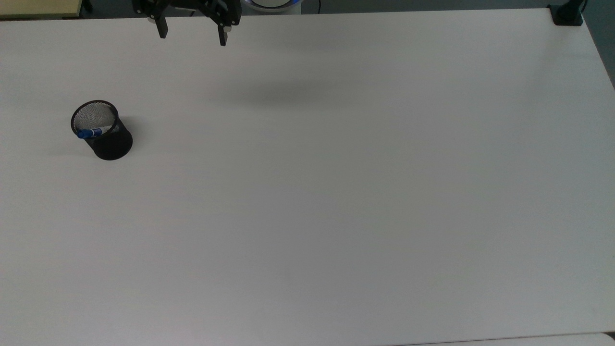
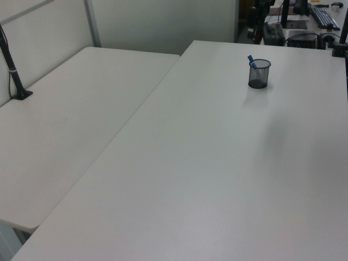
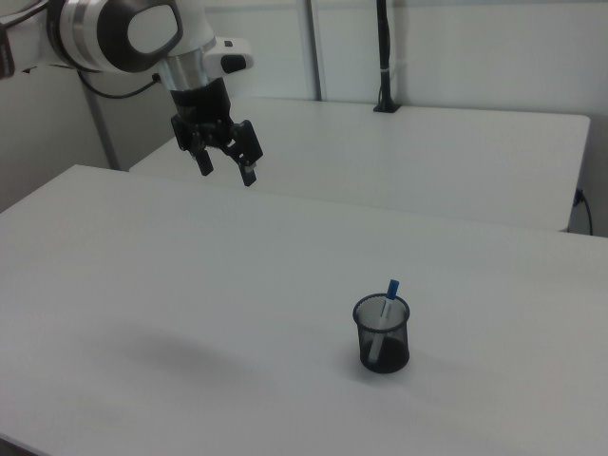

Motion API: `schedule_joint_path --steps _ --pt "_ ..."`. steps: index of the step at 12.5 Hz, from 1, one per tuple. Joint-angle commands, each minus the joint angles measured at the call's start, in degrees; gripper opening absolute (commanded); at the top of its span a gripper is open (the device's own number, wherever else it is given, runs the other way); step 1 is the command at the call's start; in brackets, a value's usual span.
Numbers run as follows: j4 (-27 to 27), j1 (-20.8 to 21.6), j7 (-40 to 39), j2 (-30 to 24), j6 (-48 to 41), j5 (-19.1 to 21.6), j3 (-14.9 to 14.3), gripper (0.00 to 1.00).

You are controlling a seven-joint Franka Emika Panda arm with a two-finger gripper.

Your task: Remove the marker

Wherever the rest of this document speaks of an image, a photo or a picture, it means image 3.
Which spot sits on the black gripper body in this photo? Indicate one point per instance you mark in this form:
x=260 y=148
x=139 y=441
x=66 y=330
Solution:
x=202 y=109

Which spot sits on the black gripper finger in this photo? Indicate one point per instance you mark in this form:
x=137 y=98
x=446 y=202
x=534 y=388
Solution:
x=248 y=145
x=204 y=162

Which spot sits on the small blue object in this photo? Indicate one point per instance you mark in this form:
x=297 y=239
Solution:
x=393 y=287

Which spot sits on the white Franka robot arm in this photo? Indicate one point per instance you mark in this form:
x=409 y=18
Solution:
x=85 y=28

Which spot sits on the white side table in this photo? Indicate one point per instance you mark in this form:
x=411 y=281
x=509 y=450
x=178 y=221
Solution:
x=380 y=152

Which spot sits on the black pole with table clamp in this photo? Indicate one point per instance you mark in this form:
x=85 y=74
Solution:
x=385 y=57

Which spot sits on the black mesh pen cup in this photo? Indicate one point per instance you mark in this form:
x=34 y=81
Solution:
x=385 y=354

